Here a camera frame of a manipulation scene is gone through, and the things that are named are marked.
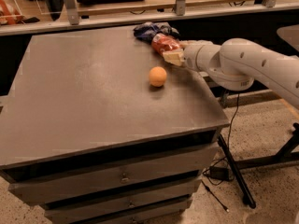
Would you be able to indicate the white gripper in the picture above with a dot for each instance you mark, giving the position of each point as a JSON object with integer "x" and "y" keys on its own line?
{"x": 192, "y": 56}

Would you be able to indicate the red coke can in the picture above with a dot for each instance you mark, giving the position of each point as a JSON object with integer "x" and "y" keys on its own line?
{"x": 162, "y": 43}

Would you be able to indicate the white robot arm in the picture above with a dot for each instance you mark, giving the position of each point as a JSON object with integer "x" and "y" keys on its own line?
{"x": 237, "y": 63}

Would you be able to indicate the blue chip bag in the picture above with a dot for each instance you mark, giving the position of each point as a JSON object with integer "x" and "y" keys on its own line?
{"x": 148, "y": 30}

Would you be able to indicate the orange fruit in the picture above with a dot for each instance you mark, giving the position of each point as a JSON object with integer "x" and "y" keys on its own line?
{"x": 157, "y": 76}

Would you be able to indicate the grey metal railing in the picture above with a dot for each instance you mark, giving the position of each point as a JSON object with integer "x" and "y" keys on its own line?
{"x": 76, "y": 16}

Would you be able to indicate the grey drawer cabinet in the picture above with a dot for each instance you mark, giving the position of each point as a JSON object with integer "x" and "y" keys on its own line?
{"x": 82, "y": 99}

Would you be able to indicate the black power adapter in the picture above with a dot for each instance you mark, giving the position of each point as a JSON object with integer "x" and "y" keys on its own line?
{"x": 219, "y": 173}

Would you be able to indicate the middle grey drawer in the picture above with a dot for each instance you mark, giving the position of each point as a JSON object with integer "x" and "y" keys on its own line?
{"x": 121, "y": 199}

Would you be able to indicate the grey drawer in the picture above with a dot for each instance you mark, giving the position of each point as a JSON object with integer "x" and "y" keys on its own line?
{"x": 49, "y": 189}
{"x": 140, "y": 214}
{"x": 121, "y": 199}

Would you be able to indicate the black metal stand leg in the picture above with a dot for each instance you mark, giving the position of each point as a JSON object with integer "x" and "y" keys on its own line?
{"x": 285, "y": 154}

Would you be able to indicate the bottom grey drawer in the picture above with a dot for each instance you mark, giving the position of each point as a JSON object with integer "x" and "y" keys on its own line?
{"x": 140, "y": 214}

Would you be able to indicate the orange object on shelf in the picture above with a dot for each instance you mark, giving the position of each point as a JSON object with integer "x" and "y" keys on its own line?
{"x": 8, "y": 14}

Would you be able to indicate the top grey drawer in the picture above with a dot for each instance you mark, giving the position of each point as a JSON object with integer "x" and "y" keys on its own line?
{"x": 49, "y": 189}

